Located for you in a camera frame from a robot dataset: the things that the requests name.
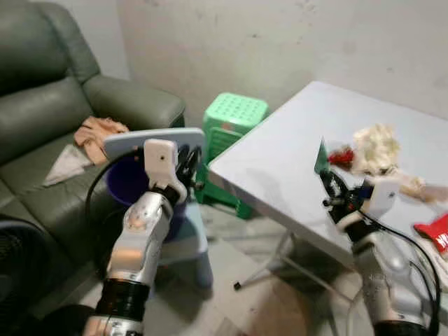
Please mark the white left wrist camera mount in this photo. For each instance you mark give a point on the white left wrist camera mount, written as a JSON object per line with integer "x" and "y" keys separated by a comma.
{"x": 159, "y": 157}

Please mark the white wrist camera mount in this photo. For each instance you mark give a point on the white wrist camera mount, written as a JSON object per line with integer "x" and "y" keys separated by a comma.
{"x": 383, "y": 196}
{"x": 159, "y": 157}

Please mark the white paper sheet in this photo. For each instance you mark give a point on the white paper sheet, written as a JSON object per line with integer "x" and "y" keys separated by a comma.
{"x": 439, "y": 262}

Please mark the black round fan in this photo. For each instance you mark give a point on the black round fan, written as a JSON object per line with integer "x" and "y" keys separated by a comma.
{"x": 21, "y": 266}

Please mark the beige flat paper scrap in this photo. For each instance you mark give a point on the beige flat paper scrap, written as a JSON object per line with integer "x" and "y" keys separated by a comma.
{"x": 420, "y": 189}

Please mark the grey triangular cloth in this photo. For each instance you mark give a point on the grey triangular cloth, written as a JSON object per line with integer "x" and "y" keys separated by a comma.
{"x": 66, "y": 166}

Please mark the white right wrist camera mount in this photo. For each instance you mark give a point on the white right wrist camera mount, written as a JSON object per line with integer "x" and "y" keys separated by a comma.
{"x": 383, "y": 196}

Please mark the red snack packet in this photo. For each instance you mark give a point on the red snack packet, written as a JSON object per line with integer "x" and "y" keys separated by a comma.
{"x": 435, "y": 232}

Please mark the dark green leather sofa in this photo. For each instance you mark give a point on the dark green leather sofa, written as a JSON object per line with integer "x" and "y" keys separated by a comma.
{"x": 42, "y": 105}

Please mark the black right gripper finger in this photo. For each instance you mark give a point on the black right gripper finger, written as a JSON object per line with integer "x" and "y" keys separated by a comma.
{"x": 332, "y": 176}

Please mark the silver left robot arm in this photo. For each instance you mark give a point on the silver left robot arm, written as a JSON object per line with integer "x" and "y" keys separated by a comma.
{"x": 136, "y": 238}

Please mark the small red wrapper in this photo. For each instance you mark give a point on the small red wrapper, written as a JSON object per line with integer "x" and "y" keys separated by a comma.
{"x": 341, "y": 155}

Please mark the white folding table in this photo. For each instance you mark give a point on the white folding table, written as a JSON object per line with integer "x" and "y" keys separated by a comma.
{"x": 280, "y": 161}

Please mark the dark green wrapper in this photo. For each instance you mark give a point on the dark green wrapper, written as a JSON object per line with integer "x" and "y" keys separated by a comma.
{"x": 321, "y": 155}

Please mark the green plastic stool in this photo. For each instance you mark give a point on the green plastic stool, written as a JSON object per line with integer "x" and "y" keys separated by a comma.
{"x": 234, "y": 112}

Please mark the light blue plastic chair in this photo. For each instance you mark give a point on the light blue plastic chair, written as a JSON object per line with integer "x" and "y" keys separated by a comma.
{"x": 126, "y": 143}

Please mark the cream crumpled tissue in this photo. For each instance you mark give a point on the cream crumpled tissue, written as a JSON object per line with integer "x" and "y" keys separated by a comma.
{"x": 376, "y": 147}

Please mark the beige crumpled cloth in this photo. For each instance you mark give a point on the beige crumpled cloth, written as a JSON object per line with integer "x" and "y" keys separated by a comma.
{"x": 98, "y": 131}

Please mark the purple plastic rubbish bin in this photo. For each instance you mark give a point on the purple plastic rubbish bin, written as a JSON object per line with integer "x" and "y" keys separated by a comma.
{"x": 122, "y": 185}

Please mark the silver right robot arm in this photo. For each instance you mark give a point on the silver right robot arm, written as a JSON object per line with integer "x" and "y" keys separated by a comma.
{"x": 385, "y": 269}

